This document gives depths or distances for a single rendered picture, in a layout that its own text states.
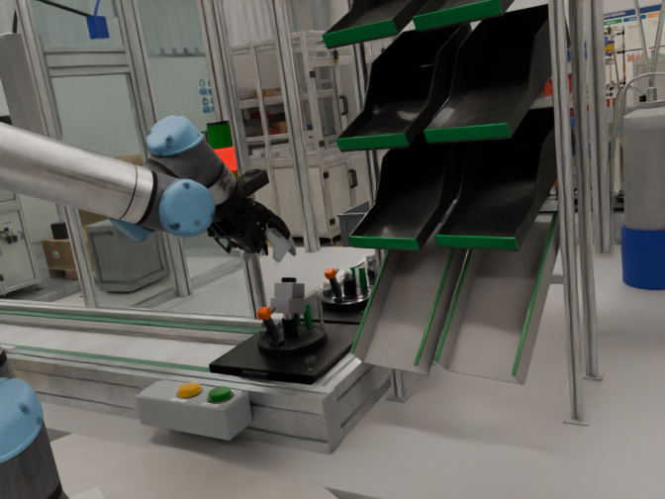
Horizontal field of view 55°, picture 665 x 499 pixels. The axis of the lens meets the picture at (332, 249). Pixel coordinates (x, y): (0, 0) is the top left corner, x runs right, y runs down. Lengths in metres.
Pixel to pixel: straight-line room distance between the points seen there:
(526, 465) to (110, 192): 0.71
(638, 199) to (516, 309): 0.77
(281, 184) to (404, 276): 5.60
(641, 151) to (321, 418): 1.04
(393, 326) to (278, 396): 0.23
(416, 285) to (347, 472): 0.33
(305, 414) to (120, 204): 0.48
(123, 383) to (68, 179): 0.65
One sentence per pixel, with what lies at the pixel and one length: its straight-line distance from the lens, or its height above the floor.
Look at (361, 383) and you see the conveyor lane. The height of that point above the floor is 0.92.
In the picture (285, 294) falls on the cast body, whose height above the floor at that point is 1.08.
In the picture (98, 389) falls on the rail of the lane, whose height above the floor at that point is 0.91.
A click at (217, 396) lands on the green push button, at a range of 1.13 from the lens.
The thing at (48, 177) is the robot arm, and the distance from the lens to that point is 0.82.
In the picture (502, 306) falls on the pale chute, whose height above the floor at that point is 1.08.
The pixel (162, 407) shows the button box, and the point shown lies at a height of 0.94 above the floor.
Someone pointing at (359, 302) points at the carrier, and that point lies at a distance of 1.43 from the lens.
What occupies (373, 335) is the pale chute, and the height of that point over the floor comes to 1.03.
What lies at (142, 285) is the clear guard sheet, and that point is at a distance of 1.74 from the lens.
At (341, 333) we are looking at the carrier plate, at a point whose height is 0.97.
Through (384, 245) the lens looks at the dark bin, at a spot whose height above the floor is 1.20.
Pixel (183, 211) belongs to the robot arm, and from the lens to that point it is 0.85.
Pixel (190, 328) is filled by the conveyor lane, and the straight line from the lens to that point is 1.58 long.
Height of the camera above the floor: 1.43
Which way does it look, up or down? 13 degrees down
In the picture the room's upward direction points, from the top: 8 degrees counter-clockwise
